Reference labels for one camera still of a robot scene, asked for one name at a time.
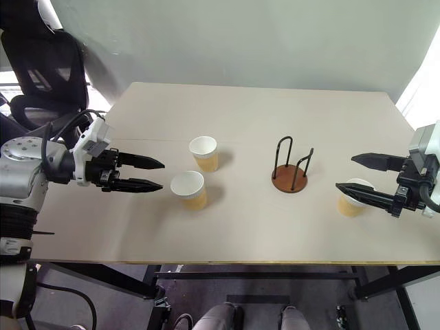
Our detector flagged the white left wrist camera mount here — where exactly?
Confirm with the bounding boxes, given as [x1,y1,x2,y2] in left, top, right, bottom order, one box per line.
[69,116,114,187]

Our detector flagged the ribbed tan paper cup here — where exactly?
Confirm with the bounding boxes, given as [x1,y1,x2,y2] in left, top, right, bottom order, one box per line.
[170,170,208,211]
[188,135,219,173]
[336,177,375,219]

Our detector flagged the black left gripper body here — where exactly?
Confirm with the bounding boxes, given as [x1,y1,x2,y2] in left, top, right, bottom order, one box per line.
[84,148,122,193]

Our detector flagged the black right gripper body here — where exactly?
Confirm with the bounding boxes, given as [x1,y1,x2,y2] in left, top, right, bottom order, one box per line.
[395,156,432,212]

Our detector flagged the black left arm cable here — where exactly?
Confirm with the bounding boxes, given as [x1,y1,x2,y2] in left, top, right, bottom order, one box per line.
[40,109,108,175]

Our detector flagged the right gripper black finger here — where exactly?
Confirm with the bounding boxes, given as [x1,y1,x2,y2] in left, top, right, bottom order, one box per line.
[351,152,408,173]
[335,182,404,219]

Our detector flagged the black metal table frame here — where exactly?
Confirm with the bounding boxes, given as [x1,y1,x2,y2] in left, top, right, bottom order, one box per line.
[27,261,440,330]

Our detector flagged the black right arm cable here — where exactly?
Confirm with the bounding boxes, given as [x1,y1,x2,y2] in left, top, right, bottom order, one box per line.
[419,166,440,211]

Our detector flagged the white curved object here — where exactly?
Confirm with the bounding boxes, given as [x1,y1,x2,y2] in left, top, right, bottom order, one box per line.
[36,0,65,34]

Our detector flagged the wooden base cup holder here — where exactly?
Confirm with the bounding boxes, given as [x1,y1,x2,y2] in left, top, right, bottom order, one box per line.
[271,136,314,194]

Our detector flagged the black floor cable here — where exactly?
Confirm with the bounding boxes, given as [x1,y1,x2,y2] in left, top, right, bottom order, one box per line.
[36,281,98,330]

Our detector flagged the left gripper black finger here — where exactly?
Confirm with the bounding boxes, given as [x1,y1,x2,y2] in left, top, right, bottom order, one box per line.
[118,153,166,170]
[111,177,164,194]

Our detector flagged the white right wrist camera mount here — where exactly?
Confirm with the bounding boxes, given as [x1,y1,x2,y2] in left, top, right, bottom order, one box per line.
[408,120,440,218]

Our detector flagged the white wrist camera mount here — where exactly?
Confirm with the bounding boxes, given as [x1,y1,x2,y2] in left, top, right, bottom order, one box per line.
[408,120,440,218]
[69,116,114,187]

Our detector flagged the black mesh office chair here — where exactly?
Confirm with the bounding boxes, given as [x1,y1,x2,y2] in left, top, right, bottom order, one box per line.
[0,29,91,131]

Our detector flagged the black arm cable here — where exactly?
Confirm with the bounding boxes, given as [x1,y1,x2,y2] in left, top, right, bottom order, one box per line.
[40,109,108,175]
[419,166,440,211]

